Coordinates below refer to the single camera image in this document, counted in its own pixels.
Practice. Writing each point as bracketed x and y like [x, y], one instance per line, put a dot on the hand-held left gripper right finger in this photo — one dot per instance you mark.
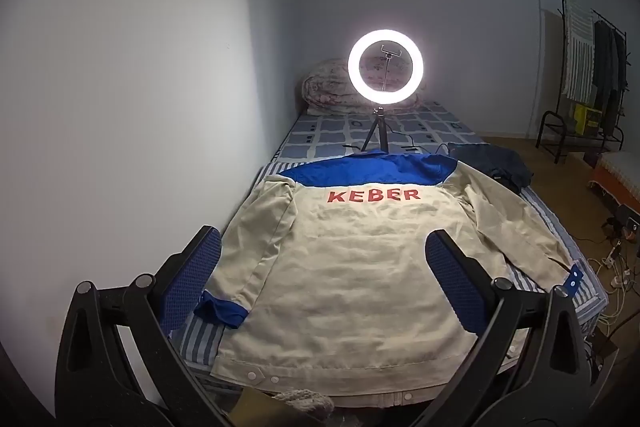
[455, 287]

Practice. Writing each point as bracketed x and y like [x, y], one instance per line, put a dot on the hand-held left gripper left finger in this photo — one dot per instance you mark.
[192, 277]

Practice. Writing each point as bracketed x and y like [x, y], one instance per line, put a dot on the beige and blue work jacket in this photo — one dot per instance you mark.
[350, 267]

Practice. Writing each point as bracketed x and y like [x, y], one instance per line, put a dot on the dark blue clothes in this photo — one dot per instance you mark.
[495, 162]

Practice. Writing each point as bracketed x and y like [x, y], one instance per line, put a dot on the dark hanging clothes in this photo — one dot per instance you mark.
[605, 72]

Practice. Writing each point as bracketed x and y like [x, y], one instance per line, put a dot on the black clothes rack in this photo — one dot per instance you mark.
[567, 29]

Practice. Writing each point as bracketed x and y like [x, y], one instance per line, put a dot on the person's right hand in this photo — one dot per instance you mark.
[302, 407]

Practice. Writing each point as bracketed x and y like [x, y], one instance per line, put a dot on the bed with striped sheet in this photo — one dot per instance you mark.
[197, 347]

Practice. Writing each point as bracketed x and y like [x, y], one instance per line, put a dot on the black box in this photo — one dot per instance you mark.
[627, 217]

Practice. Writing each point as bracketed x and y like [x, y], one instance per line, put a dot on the blue checkered bed sheet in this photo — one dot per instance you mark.
[325, 132]

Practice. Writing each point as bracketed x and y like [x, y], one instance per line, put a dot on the orange-edged cushioned stool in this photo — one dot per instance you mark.
[620, 167]

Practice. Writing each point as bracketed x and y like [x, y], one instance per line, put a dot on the yellow box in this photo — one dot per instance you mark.
[585, 117]

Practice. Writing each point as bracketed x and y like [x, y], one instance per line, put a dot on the folded floral quilt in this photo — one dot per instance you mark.
[325, 87]

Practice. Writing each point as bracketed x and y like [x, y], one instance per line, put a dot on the white striped hanging cloth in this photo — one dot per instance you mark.
[579, 52]

